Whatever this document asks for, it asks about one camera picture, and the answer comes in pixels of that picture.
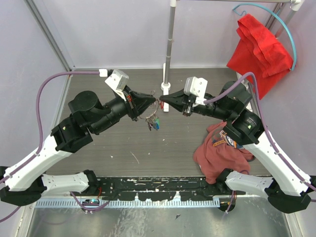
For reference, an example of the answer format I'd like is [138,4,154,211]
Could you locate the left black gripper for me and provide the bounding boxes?
[92,85,156,134]

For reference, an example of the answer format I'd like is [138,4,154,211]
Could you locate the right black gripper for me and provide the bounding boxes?
[159,86,234,121]

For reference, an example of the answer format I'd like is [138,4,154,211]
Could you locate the metal keyring with keys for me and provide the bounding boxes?
[138,99,160,131]

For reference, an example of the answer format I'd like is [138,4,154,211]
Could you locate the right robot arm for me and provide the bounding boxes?
[159,79,316,213]

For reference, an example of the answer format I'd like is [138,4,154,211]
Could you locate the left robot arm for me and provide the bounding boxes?
[0,86,156,206]

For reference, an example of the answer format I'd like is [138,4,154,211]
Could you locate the white pole base foot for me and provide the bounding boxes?
[160,63,171,113]

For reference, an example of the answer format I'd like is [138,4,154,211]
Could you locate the maroon printed t-shirt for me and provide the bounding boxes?
[193,122,254,184]

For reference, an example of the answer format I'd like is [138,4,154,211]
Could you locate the black mounting plate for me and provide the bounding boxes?
[70,175,245,201]

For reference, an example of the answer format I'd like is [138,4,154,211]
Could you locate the red cloth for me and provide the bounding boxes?
[227,14,293,99]

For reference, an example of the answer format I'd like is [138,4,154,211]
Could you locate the metal rack pole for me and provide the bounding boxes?
[163,0,177,85]

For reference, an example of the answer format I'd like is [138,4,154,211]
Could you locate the blue clothes hanger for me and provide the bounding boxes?
[232,3,297,71]

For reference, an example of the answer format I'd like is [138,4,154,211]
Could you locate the aluminium corner profile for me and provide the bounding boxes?
[24,0,76,71]

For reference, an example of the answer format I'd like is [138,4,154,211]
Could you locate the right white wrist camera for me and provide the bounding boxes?
[184,77,208,105]

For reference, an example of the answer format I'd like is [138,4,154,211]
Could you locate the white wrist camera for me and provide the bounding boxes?
[99,69,129,101]
[184,77,208,105]

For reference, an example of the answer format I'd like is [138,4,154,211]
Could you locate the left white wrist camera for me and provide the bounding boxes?
[99,69,129,101]

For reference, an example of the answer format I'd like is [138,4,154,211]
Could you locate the slotted cable duct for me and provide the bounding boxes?
[35,198,220,208]

